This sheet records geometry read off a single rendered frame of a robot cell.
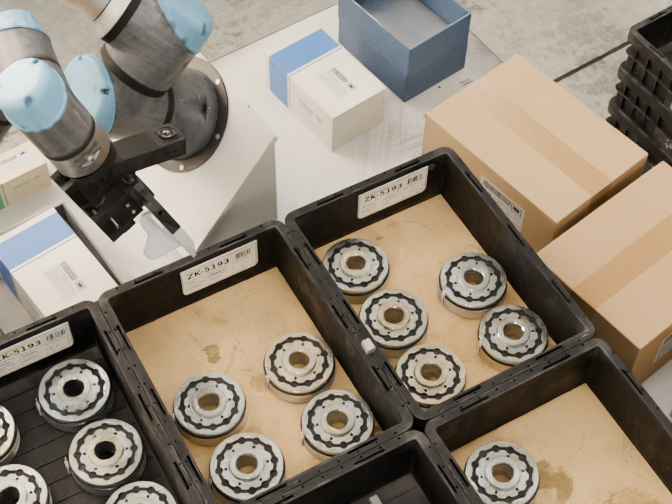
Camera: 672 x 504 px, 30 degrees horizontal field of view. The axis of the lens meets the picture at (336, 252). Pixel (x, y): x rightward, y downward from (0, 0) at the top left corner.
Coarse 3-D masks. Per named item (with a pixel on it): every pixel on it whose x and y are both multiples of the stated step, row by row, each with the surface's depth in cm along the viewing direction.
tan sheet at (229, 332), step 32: (256, 288) 192; (288, 288) 192; (160, 320) 188; (192, 320) 188; (224, 320) 189; (256, 320) 189; (288, 320) 189; (160, 352) 185; (192, 352) 185; (224, 352) 185; (256, 352) 185; (160, 384) 182; (256, 384) 182; (352, 384) 183; (256, 416) 179; (288, 416) 179; (192, 448) 176; (288, 448) 176
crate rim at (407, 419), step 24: (240, 240) 185; (288, 240) 185; (168, 264) 182; (192, 264) 183; (120, 288) 180; (336, 312) 180; (120, 336) 175; (144, 384) 172; (384, 384) 173; (168, 432) 166; (384, 432) 167; (192, 456) 164; (336, 456) 165; (192, 480) 163; (288, 480) 163
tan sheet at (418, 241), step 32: (384, 224) 200; (416, 224) 200; (448, 224) 200; (320, 256) 196; (416, 256) 196; (448, 256) 196; (416, 288) 193; (512, 288) 193; (448, 320) 189; (480, 320) 189
